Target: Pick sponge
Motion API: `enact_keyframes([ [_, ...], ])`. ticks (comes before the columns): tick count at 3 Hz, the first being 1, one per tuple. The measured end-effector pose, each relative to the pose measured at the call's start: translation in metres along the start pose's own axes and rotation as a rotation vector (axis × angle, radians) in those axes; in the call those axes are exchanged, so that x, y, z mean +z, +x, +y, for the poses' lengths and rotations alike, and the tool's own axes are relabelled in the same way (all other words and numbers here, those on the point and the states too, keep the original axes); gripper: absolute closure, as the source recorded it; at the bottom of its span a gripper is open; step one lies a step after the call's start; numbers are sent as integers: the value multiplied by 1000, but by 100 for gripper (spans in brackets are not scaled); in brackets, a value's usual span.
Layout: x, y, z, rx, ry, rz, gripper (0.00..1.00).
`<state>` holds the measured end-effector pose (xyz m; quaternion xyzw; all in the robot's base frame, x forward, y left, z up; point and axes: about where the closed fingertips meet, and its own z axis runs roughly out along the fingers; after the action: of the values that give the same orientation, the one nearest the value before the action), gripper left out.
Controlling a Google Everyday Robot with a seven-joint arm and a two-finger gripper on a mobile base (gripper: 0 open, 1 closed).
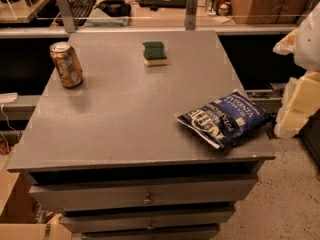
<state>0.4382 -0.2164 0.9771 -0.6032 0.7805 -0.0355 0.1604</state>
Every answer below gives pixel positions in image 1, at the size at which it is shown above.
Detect white power strip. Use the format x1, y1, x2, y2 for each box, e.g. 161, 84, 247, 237
0, 92, 18, 104

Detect cans on back desk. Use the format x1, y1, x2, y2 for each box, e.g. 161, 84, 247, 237
205, 0, 231, 16

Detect left metal bracket post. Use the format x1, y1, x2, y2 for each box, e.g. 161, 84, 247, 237
56, 0, 77, 33

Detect grey drawer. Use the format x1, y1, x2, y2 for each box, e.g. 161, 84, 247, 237
30, 174, 258, 211
81, 224, 219, 240
62, 204, 235, 233

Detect yellow foam padding block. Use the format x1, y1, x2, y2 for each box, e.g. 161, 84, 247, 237
274, 71, 320, 139

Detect gold beverage can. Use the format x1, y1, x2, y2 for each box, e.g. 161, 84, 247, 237
49, 42, 83, 88

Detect brown cardboard panel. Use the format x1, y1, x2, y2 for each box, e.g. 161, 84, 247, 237
231, 0, 310, 24

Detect green and yellow sponge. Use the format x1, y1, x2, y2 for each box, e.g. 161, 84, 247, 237
143, 41, 168, 67

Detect middle grey drawer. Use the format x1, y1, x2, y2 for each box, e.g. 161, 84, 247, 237
62, 204, 235, 233

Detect black headphones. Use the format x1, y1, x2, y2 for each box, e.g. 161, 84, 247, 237
97, 0, 131, 17

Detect cardboard box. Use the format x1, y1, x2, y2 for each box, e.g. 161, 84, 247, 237
0, 150, 72, 240

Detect black laptop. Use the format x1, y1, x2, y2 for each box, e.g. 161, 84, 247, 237
139, 0, 186, 8

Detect black keyboard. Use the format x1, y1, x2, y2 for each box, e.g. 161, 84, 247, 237
69, 0, 97, 26

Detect grey drawer cabinet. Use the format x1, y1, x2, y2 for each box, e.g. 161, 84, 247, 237
7, 30, 277, 240

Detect bottom grey drawer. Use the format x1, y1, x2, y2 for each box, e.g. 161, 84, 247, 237
81, 224, 219, 240

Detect metal bracket post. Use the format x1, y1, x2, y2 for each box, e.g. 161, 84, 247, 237
184, 0, 198, 30
56, 0, 77, 33

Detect top grey drawer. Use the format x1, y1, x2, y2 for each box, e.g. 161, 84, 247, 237
30, 174, 258, 211

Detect middle metal bracket post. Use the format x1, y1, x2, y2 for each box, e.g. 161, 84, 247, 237
184, 0, 198, 30

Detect blue potato chip bag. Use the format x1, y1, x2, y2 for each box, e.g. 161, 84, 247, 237
177, 90, 270, 149

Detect white plastic wrapped object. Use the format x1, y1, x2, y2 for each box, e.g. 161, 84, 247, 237
273, 2, 320, 71

